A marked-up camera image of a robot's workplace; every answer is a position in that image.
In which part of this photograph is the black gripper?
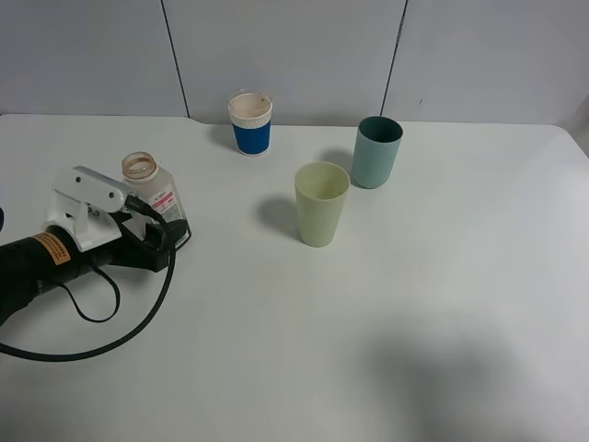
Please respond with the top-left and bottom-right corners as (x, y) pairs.
(75, 212), (191, 273)

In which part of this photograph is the clear plastic drink bottle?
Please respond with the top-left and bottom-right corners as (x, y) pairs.
(121, 151), (186, 222)

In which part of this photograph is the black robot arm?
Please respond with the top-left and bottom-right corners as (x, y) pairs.
(1, 214), (169, 322)

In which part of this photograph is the blue sleeved paper cup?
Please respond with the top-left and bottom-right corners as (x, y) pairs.
(227, 92), (272, 157)

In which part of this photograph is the pale yellow plastic cup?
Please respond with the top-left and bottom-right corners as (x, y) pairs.
(294, 162), (351, 248)

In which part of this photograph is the teal plastic cup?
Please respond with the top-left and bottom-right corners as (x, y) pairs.
(352, 116), (403, 189)

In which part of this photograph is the black braided cable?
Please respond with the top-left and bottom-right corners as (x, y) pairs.
(0, 196), (178, 364)

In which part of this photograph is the thin black cable loop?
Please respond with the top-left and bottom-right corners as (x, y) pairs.
(62, 265), (122, 323)

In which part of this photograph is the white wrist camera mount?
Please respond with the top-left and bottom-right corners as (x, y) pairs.
(43, 166), (136, 252)

